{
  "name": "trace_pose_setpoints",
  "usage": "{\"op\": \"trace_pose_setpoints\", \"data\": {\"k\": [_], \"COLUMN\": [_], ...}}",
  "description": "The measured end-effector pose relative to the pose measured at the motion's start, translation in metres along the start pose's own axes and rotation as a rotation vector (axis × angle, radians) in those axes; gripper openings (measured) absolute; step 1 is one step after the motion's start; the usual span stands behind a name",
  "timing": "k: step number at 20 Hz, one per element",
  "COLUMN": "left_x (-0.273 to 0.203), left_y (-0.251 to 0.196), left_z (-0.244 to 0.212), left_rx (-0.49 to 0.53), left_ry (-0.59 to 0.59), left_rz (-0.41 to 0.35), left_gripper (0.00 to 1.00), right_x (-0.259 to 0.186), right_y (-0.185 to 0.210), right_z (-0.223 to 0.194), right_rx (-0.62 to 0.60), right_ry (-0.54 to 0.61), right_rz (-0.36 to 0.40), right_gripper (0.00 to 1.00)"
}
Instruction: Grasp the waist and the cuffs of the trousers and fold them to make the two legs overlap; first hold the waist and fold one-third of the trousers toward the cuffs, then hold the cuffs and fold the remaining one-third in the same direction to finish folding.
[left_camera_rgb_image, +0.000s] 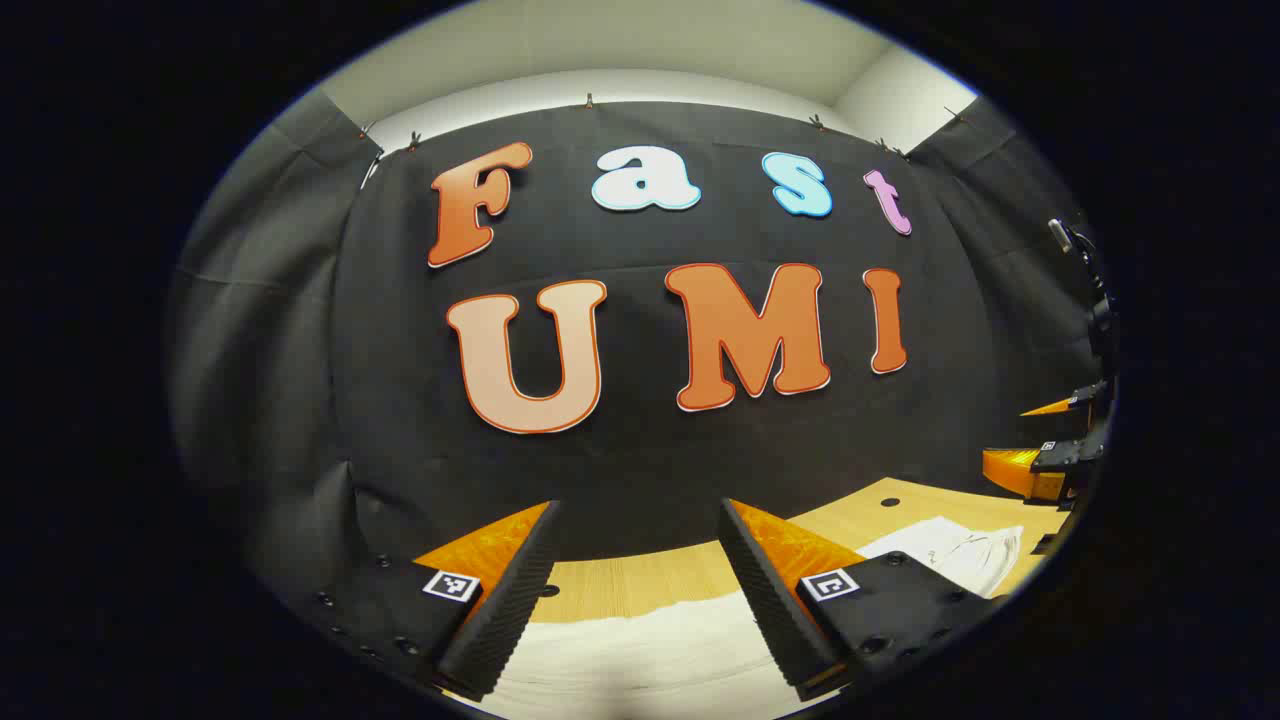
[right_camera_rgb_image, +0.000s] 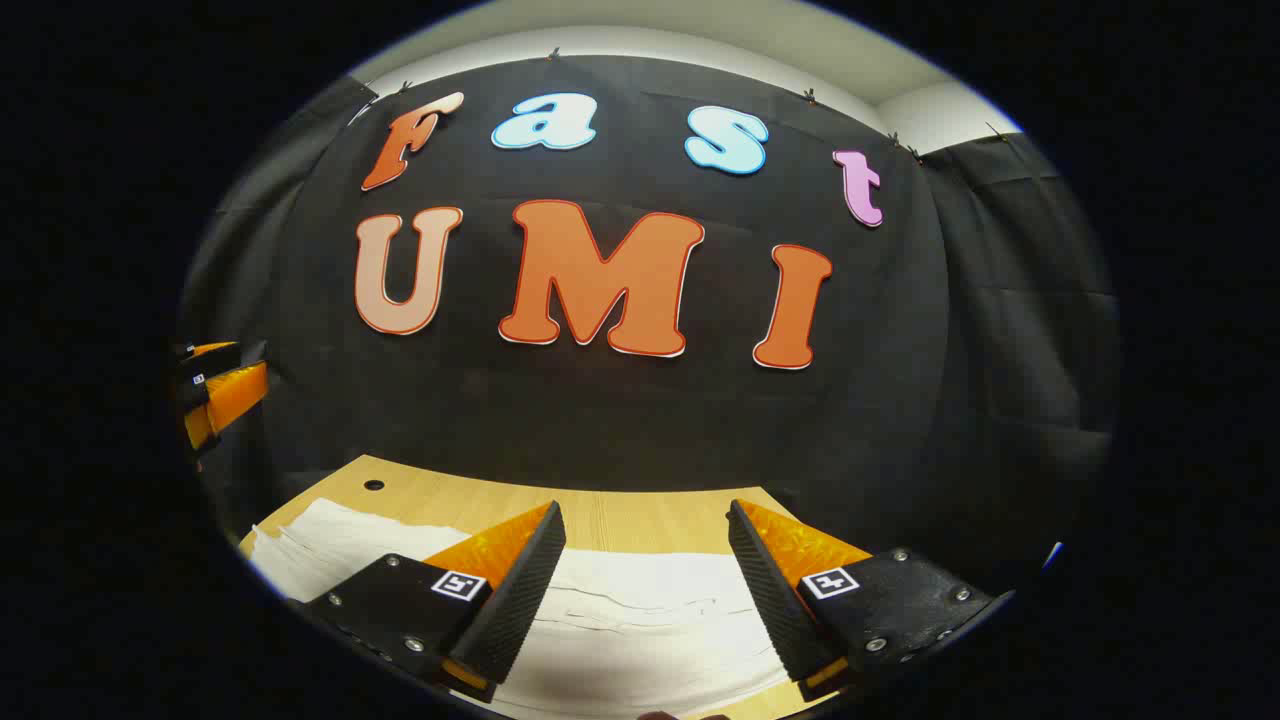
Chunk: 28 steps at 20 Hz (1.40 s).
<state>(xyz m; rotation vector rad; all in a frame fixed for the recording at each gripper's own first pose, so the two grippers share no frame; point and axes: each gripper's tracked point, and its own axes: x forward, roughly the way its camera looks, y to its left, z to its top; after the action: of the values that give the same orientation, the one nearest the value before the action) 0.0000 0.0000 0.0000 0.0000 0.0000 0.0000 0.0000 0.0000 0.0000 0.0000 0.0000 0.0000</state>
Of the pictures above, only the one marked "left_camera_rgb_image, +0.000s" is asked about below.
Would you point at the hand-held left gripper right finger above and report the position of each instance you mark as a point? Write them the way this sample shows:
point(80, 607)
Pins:
point(770, 610)

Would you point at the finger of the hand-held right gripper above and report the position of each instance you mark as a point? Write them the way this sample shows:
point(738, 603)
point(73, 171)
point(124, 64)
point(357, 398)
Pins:
point(1020, 475)
point(1085, 397)

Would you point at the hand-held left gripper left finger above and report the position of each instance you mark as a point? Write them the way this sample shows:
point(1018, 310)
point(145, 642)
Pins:
point(510, 610)

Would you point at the white jeans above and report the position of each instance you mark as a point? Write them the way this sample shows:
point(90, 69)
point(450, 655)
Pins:
point(640, 655)

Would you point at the black backdrop cloth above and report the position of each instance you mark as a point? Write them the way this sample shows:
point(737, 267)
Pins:
point(640, 450)

